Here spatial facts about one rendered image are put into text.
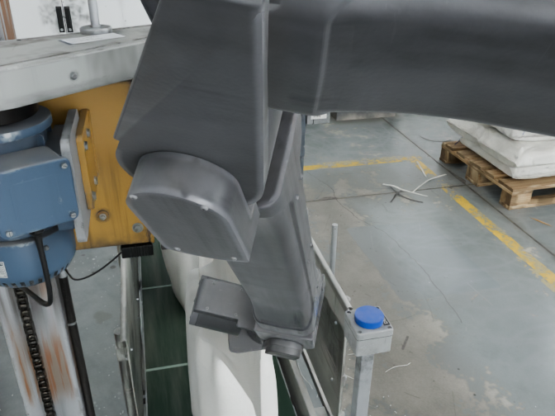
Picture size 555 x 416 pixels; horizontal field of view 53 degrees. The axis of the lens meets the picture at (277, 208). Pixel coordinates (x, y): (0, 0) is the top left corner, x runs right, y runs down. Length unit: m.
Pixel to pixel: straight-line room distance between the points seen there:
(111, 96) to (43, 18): 2.78
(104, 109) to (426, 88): 0.86
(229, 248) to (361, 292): 2.49
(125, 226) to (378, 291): 1.82
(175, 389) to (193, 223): 1.51
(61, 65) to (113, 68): 0.08
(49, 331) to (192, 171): 1.12
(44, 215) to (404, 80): 0.68
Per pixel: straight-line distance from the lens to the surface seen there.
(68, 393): 1.41
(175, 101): 0.17
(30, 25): 3.77
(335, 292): 1.46
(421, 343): 2.48
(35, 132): 0.83
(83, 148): 0.88
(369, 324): 1.17
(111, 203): 1.07
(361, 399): 1.33
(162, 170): 0.20
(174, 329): 1.90
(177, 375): 1.75
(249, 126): 0.17
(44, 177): 0.78
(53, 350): 1.33
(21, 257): 0.89
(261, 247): 0.32
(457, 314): 2.69
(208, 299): 0.61
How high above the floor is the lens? 1.59
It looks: 28 degrees down
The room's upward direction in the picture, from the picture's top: straight up
